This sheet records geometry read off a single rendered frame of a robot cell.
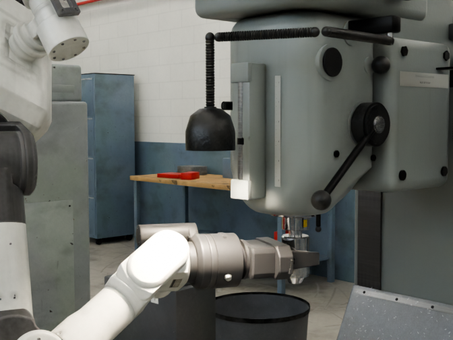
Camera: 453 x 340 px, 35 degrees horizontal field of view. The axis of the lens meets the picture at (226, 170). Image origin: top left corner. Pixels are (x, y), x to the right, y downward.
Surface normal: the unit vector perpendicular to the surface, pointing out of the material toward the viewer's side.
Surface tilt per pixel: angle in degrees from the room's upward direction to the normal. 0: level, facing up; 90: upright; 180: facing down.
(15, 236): 76
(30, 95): 58
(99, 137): 90
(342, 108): 90
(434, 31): 90
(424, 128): 90
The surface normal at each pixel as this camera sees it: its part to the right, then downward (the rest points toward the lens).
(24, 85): 0.74, -0.50
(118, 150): 0.67, 0.05
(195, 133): -0.54, 0.06
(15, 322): 0.56, -0.22
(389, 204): -0.74, 0.05
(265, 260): 0.33, 0.07
